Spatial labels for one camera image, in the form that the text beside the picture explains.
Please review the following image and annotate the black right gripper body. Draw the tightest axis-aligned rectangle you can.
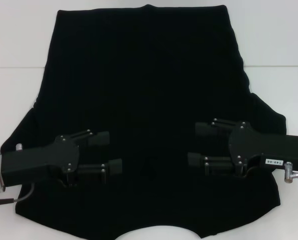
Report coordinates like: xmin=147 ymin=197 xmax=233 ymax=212
xmin=228 ymin=123 xmax=298 ymax=175

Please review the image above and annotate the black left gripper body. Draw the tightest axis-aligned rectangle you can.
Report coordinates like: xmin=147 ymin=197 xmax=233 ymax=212
xmin=0 ymin=134 xmax=80 ymax=188

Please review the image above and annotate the black shirt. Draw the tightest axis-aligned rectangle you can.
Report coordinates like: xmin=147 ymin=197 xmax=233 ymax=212
xmin=1 ymin=4 xmax=287 ymax=240

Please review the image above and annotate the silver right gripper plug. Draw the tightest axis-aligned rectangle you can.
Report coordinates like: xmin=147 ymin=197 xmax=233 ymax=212
xmin=283 ymin=161 xmax=294 ymax=185

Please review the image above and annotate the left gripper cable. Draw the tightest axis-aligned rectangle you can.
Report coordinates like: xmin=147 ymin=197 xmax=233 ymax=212
xmin=0 ymin=183 xmax=37 ymax=207

